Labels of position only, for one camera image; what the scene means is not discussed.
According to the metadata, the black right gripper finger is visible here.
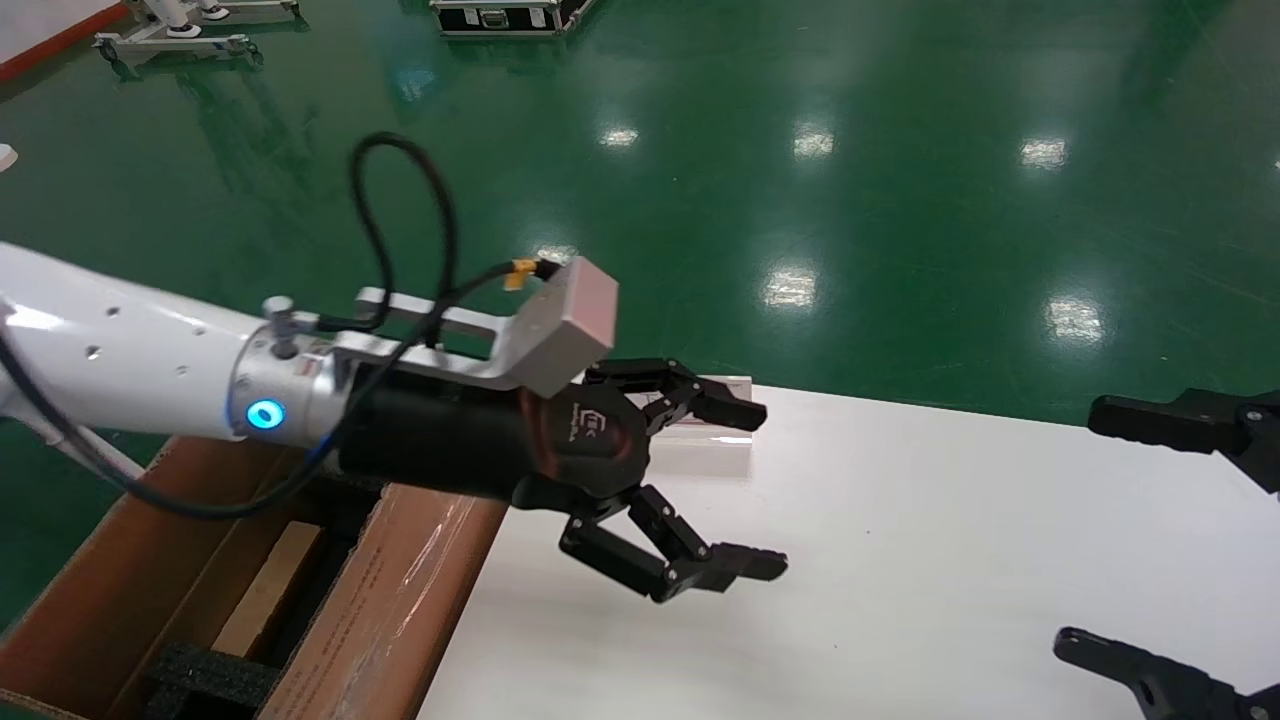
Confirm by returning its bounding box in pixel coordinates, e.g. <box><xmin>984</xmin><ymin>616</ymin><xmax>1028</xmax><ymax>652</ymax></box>
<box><xmin>1050</xmin><ymin>630</ymin><xmax>1280</xmax><ymax>720</ymax></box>
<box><xmin>1085</xmin><ymin>390</ymin><xmax>1280</xmax><ymax>498</ymax></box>

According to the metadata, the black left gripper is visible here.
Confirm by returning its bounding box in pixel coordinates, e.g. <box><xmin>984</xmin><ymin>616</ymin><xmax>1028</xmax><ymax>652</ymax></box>
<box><xmin>338</xmin><ymin>357</ymin><xmax>789</xmax><ymax>605</ymax></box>

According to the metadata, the small cardboard box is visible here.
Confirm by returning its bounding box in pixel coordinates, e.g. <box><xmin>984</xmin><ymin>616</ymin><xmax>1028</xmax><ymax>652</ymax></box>
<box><xmin>210</xmin><ymin>520</ymin><xmax>327</xmax><ymax>661</ymax></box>

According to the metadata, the large open cardboard box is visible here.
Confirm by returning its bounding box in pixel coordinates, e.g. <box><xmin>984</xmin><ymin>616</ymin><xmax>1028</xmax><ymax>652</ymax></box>
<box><xmin>0</xmin><ymin>435</ymin><xmax>511</xmax><ymax>720</ymax></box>

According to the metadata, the acrylic sign with red stripe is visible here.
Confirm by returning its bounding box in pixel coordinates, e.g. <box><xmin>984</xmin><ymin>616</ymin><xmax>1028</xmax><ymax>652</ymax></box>
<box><xmin>650</xmin><ymin>375</ymin><xmax>754</xmax><ymax>453</ymax></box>

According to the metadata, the black aluminium flight case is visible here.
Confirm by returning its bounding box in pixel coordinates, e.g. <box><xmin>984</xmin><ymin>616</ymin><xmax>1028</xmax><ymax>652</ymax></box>
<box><xmin>430</xmin><ymin>0</ymin><xmax>601</xmax><ymax>39</ymax></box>

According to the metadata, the white metal pipe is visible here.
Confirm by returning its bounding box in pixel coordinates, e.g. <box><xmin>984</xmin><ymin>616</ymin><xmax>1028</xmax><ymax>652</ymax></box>
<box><xmin>30</xmin><ymin>420</ymin><xmax>143</xmax><ymax>484</ymax></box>

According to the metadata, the white wheeled stand base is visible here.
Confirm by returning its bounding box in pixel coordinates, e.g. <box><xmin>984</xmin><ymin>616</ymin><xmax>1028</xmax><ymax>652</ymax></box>
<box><xmin>95</xmin><ymin>30</ymin><xmax>264</xmax><ymax>71</ymax></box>
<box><xmin>130</xmin><ymin>0</ymin><xmax>301</xmax><ymax>27</ymax></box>

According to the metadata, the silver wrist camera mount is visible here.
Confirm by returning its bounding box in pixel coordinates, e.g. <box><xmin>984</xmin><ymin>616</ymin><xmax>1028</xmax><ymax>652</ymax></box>
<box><xmin>330</xmin><ymin>255</ymin><xmax>621</xmax><ymax>399</ymax></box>

